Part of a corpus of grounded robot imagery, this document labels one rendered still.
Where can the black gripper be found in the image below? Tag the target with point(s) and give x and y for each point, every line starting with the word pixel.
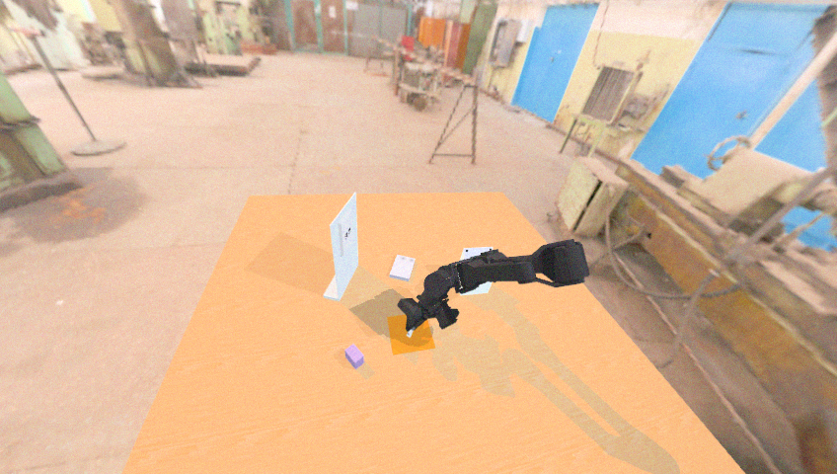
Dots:
pixel 417 312

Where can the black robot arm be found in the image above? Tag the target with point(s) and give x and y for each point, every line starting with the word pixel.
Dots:
pixel 563 263

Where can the orange flat square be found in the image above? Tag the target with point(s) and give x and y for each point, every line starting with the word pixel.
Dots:
pixel 421 338

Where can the purple box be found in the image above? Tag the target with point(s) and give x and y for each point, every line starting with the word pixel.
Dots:
pixel 354 356

